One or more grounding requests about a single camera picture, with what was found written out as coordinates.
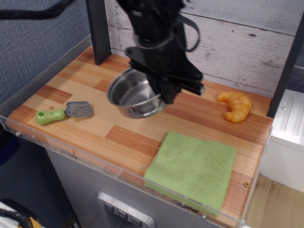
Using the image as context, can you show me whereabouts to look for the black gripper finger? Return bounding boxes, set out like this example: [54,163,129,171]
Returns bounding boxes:
[148,75,181,104]

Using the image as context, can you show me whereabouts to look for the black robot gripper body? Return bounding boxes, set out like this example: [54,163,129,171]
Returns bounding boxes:
[125,22,204,95]

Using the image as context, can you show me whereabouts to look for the stainless steel pot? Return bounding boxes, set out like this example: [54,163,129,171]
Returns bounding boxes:
[107,68,168,119]

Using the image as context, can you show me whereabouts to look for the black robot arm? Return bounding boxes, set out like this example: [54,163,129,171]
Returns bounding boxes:
[118,0,204,104]

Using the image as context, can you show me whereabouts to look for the green folded cloth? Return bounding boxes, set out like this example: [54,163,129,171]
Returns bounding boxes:
[144,132,236,216]

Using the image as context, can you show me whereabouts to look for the orange plastic croissant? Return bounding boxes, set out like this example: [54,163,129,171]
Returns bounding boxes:
[217,92,252,123]

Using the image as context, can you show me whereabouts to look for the clear acrylic table guard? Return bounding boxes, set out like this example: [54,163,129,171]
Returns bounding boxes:
[0,38,272,228]

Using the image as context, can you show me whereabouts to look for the silver dispenser button panel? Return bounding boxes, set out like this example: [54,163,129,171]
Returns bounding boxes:
[97,191,156,228]

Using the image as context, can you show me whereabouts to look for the dark grey vertical post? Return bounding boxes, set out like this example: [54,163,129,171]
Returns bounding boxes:
[86,0,112,65]

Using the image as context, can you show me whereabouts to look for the green handled grey spatula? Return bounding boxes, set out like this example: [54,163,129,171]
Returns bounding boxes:
[35,101,92,125]

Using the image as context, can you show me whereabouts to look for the dark right frame post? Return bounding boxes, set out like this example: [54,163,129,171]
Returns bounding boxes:
[267,15,304,118]

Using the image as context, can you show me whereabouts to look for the white aluminium rail block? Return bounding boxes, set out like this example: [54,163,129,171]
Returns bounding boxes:
[271,89,304,146]

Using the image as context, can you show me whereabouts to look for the black braided cable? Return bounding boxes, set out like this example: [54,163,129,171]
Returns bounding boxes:
[0,207,38,228]

